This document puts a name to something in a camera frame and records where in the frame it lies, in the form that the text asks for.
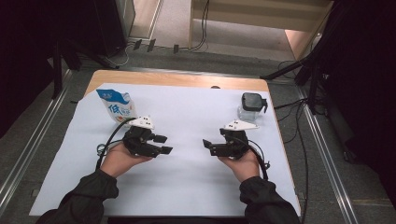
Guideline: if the black hanging cable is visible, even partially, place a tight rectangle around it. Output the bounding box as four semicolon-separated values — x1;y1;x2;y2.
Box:
189;0;210;52

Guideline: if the white floor cable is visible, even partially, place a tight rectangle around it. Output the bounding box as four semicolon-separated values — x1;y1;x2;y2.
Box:
102;41;135;68

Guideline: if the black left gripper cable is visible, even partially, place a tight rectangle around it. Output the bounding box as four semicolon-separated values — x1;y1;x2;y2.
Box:
95;117;137;171

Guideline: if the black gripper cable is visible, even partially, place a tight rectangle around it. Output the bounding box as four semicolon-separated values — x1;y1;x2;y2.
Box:
95;117;137;171
236;135;271;181

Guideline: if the metal floor rail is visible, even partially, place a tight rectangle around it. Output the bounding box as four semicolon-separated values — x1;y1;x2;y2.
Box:
294;84;360;224
0;68;73;217

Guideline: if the black floor cable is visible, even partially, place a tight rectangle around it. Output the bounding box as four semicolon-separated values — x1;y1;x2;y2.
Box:
273;60;313;224

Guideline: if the light wooden shelf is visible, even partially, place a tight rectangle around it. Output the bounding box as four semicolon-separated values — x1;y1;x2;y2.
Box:
188;0;334;62

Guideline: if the blue and white milk pouch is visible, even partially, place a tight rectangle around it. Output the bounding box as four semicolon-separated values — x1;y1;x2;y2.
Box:
95;88;139;125

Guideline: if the black tripod stand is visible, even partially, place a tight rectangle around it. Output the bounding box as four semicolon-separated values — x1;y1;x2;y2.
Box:
260;54;330;117
49;35;121;101

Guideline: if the black curtain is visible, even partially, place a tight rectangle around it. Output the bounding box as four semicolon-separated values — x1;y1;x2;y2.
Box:
0;0;127;139
311;0;396;213

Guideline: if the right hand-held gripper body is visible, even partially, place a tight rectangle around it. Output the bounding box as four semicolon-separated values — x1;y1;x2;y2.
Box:
219;119;261;161

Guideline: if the person's left hand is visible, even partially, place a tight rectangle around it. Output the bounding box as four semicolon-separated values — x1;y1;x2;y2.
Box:
100;143;154;179

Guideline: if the glass jar with black lid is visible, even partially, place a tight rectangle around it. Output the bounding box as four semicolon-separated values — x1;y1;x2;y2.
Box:
236;91;269;123

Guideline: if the person's right hand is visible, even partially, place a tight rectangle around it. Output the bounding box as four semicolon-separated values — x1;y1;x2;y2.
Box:
218;148;262;183

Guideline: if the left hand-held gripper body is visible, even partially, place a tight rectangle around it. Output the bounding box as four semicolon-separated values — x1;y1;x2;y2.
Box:
122;115;163;159

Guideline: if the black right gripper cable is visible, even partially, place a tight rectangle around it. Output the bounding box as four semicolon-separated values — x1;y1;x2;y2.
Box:
236;135;271;181

